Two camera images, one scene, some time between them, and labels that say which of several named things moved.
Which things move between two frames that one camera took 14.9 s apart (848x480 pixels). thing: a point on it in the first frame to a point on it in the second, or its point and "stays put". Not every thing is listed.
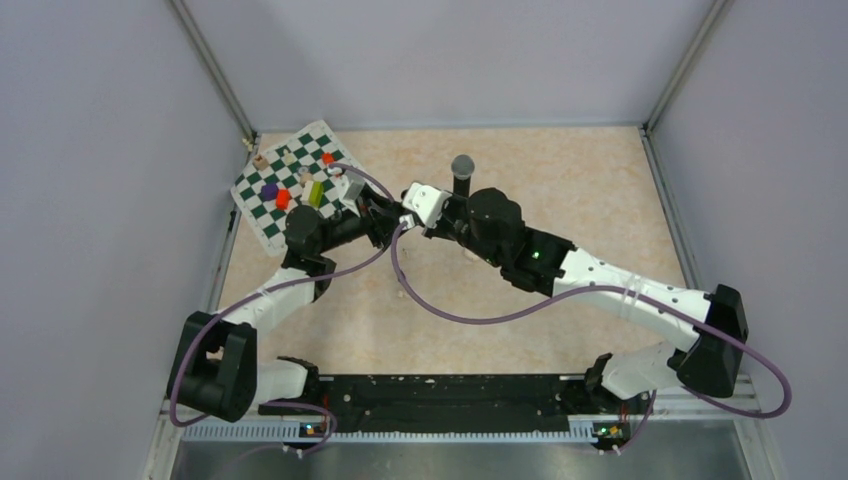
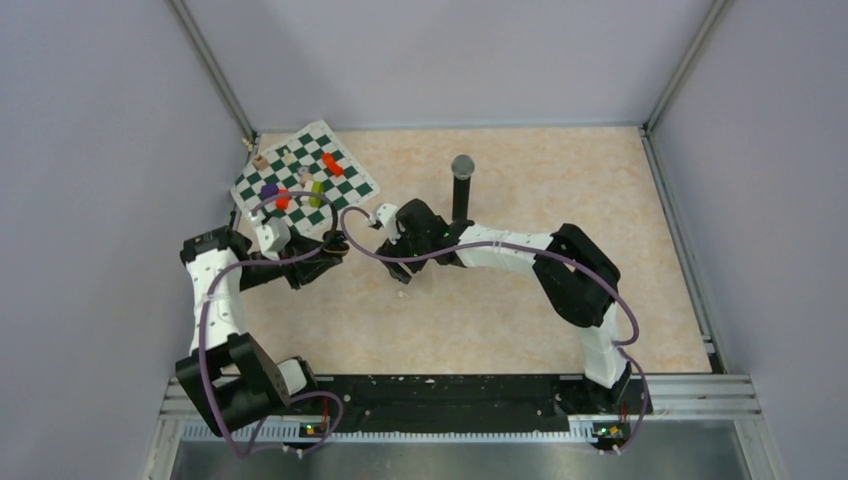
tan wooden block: (260, 162) stays put
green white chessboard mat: (300, 170) stays put
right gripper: (438, 231) to (392, 249)
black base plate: (463, 403) stays put
